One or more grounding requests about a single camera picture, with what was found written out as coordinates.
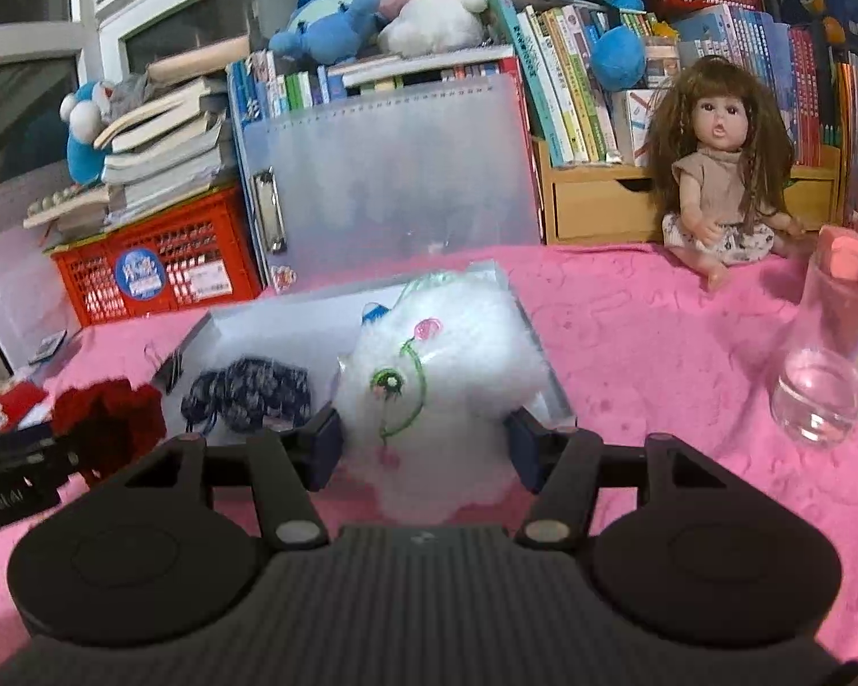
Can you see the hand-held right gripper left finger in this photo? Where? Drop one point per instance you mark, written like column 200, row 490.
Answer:
column 325, row 443

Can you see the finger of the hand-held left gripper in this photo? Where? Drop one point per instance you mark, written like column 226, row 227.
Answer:
column 36, row 454

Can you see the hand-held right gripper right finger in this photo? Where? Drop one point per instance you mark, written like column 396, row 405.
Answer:
column 525, row 450

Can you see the red knitted hat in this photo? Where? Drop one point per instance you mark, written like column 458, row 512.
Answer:
column 114, row 414

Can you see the navy floral cloth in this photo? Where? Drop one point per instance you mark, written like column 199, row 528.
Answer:
column 250, row 393

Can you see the white fluffy plush toy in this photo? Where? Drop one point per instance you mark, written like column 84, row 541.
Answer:
column 457, row 371

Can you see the white cardboard box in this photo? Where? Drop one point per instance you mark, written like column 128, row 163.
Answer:
column 257, row 336

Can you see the red envelope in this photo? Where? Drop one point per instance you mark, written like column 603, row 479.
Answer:
column 7, row 411

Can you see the small flat device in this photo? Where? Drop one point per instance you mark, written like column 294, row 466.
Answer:
column 46, row 349

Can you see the pink printed towel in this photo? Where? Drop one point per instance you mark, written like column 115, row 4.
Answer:
column 650, row 371

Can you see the white plastic sheet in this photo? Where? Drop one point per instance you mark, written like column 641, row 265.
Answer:
column 14, row 300

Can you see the black binder clip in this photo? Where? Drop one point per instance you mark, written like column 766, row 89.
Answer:
column 171, row 371

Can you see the red plastic crate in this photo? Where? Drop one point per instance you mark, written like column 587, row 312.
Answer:
column 93, row 279

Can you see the wooden drawer organizer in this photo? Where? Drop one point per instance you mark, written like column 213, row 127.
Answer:
column 600, row 207

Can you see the grey grid board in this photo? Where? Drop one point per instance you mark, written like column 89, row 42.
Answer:
column 7, row 200

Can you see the translucent clip folder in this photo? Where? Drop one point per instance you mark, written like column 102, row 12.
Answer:
column 400, row 171

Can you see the clear glass mug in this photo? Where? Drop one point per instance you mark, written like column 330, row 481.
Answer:
column 815, row 400

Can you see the blue white cat plush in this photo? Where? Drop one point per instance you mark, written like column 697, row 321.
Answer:
column 82, row 150

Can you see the stack of books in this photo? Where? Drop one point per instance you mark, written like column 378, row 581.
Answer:
column 164, row 157

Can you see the long-haired baby doll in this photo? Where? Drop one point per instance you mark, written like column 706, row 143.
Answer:
column 715, row 186

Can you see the row of thin books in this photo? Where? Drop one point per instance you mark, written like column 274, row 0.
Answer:
column 293, row 89

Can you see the grey plush toy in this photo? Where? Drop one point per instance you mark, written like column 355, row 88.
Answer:
column 132, row 96

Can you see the pink house-shaped stand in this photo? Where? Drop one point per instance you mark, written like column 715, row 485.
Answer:
column 844, row 254

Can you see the blue long-eared plush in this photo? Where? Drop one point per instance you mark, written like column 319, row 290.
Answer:
column 329, row 32

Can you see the pink white bunny plush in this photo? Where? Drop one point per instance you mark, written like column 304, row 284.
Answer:
column 429, row 21

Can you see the row of blue red books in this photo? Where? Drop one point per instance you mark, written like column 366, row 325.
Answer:
column 758, row 71

